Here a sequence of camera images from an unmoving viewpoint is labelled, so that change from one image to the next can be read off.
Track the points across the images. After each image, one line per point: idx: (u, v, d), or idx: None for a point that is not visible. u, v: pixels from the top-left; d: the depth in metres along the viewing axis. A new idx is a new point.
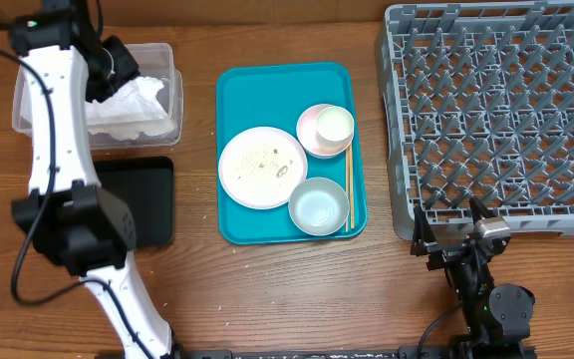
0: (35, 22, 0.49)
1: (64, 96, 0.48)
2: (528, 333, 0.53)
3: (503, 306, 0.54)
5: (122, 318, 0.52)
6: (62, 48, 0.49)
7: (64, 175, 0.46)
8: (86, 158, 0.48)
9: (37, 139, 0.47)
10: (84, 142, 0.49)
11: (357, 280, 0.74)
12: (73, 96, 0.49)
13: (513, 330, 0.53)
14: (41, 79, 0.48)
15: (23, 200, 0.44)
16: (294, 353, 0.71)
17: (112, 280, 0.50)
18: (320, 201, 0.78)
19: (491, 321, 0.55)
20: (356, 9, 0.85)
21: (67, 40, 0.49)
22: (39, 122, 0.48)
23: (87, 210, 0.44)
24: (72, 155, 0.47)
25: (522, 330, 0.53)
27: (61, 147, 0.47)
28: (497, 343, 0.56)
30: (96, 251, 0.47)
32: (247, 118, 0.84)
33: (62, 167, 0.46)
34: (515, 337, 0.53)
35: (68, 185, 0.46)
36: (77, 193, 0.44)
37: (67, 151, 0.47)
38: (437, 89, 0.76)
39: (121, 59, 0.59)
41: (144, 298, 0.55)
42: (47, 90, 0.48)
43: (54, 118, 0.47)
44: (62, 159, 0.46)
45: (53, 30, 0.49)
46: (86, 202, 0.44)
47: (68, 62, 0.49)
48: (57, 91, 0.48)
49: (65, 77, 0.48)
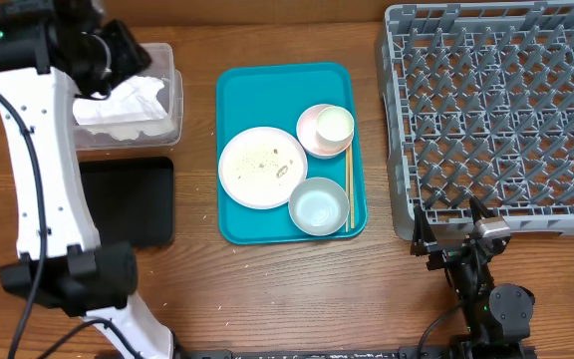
0: (1, 32, 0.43)
1: (48, 136, 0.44)
2: (528, 333, 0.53)
3: (503, 306, 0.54)
5: (125, 343, 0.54)
6: (40, 72, 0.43)
7: (55, 234, 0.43)
8: (79, 208, 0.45)
9: (23, 191, 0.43)
10: (75, 187, 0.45)
11: (356, 280, 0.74)
12: (59, 133, 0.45)
13: (513, 330, 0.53)
14: (19, 115, 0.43)
15: (13, 266, 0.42)
16: (294, 353, 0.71)
17: (113, 318, 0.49)
18: (320, 201, 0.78)
19: (491, 321, 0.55)
20: (356, 9, 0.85)
21: (45, 57, 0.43)
22: (22, 171, 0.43)
23: (86, 275, 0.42)
24: (65, 211, 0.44)
25: (522, 330, 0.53)
27: (50, 203, 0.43)
28: (497, 343, 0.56)
30: (96, 299, 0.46)
32: (247, 118, 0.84)
33: (53, 227, 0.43)
34: (515, 337, 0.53)
35: (62, 251, 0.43)
36: (75, 259, 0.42)
37: (59, 207, 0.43)
38: (437, 89, 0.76)
39: (121, 54, 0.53)
41: (145, 318, 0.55)
42: (28, 130, 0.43)
43: (41, 164, 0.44)
44: (52, 217, 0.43)
45: (25, 45, 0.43)
46: (84, 269, 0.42)
47: (48, 92, 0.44)
48: (39, 130, 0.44)
49: (48, 112, 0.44)
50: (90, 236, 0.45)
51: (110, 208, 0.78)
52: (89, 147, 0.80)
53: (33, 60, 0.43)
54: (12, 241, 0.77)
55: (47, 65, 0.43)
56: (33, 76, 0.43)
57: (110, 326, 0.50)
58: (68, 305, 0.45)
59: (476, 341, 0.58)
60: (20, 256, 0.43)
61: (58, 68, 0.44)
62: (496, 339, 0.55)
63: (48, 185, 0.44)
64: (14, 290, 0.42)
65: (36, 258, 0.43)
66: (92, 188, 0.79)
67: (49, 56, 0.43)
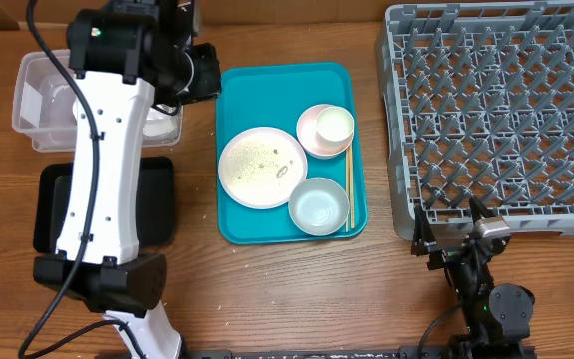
0: (100, 31, 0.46)
1: (116, 145, 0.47)
2: (528, 333, 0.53)
3: (503, 306, 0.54)
5: (135, 346, 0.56)
6: (125, 80, 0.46)
7: (96, 243, 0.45)
8: (125, 224, 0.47)
9: (77, 193, 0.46)
10: (127, 204, 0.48)
11: (357, 280, 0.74)
12: (128, 145, 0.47)
13: (513, 330, 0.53)
14: (94, 116, 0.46)
15: (51, 261, 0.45)
16: (294, 353, 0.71)
17: (130, 321, 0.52)
18: (320, 201, 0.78)
19: (491, 321, 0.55)
20: (356, 9, 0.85)
21: (134, 67, 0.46)
22: (83, 167, 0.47)
23: (114, 289, 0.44)
24: (111, 222, 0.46)
25: (522, 329, 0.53)
27: (99, 211, 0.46)
28: (497, 343, 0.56)
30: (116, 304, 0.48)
32: (247, 118, 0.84)
33: (95, 235, 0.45)
34: (515, 337, 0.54)
35: (97, 261, 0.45)
36: (110, 272, 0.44)
37: (106, 217, 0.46)
38: (437, 89, 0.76)
39: (205, 75, 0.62)
41: (159, 325, 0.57)
42: (98, 135, 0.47)
43: (100, 168, 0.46)
44: (98, 226, 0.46)
45: (119, 51, 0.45)
46: (114, 284, 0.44)
47: (127, 104, 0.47)
48: (107, 137, 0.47)
49: (122, 123, 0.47)
50: (128, 251, 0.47)
51: None
52: None
53: (122, 66, 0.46)
54: (11, 241, 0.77)
55: (133, 75, 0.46)
56: (118, 83, 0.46)
57: (125, 329, 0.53)
58: (91, 302, 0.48)
59: (476, 341, 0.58)
60: (57, 252, 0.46)
61: (143, 79, 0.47)
62: (496, 339, 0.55)
63: (102, 194, 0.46)
64: (50, 283, 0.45)
65: (71, 259, 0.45)
66: None
67: (139, 65, 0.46)
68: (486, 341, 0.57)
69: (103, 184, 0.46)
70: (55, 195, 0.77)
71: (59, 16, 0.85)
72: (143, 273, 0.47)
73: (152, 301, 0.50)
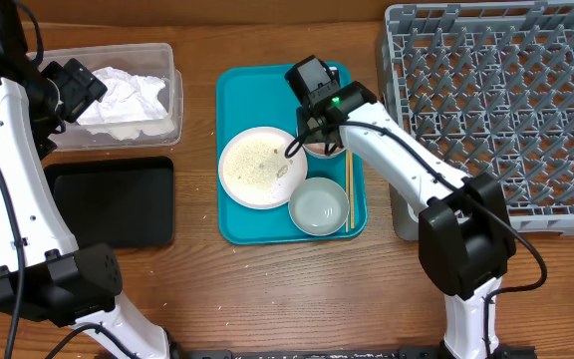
0: None
1: (7, 147, 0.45)
2: (318, 63, 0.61)
3: (308, 81, 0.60)
5: (119, 345, 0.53)
6: None
7: (31, 244, 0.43)
8: (53, 217, 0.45)
9: None
10: (47, 199, 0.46)
11: (357, 281, 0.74)
12: (20, 146, 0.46)
13: (307, 71, 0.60)
14: None
15: None
16: (294, 353, 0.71)
17: (104, 321, 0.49)
18: (320, 201, 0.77)
19: (341, 93, 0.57)
20: (356, 9, 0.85)
21: None
22: None
23: (68, 280, 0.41)
24: (37, 220, 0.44)
25: (359, 90, 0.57)
27: (21, 215, 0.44)
28: (328, 96, 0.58)
30: (82, 305, 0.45)
32: (248, 119, 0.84)
33: (28, 237, 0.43)
34: (340, 111, 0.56)
35: (41, 259, 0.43)
36: (53, 266, 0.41)
37: (31, 216, 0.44)
38: (462, 88, 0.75)
39: (68, 86, 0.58)
41: (139, 320, 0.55)
42: None
43: (4, 176, 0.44)
44: (27, 228, 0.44)
45: None
46: (66, 274, 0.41)
47: (0, 105, 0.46)
48: None
49: (5, 125, 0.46)
50: (68, 242, 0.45)
51: (109, 207, 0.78)
52: (89, 147, 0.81)
53: None
54: None
55: None
56: None
57: (102, 330, 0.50)
58: (55, 314, 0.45)
59: (326, 115, 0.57)
60: None
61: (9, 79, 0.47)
62: (320, 106, 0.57)
63: (16, 199, 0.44)
64: None
65: (14, 270, 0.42)
66: (90, 188, 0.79)
67: None
68: (317, 101, 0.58)
69: (14, 192, 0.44)
70: (55, 195, 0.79)
71: (60, 16, 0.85)
72: (93, 258, 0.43)
73: (118, 289, 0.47)
